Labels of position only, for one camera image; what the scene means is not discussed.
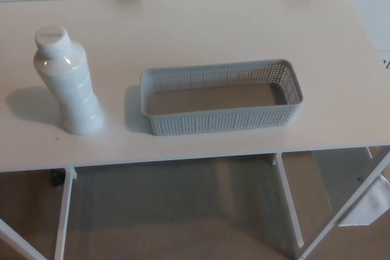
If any white plastic bottle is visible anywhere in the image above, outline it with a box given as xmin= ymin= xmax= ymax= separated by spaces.
xmin=32 ymin=26 xmax=105 ymax=136

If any grey perforated plastic basket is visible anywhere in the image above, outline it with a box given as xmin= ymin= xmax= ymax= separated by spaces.
xmin=140 ymin=58 xmax=305 ymax=137

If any white desk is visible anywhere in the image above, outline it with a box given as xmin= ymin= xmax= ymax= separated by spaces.
xmin=0 ymin=0 xmax=390 ymax=260

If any small black floor object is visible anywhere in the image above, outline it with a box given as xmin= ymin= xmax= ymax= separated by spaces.
xmin=50 ymin=169 xmax=65 ymax=187

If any white hanging cloth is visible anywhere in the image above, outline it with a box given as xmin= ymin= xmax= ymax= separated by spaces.
xmin=336 ymin=175 xmax=390 ymax=227

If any white paper with writing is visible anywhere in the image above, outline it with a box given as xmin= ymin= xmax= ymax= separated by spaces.
xmin=377 ymin=48 xmax=390 ymax=74

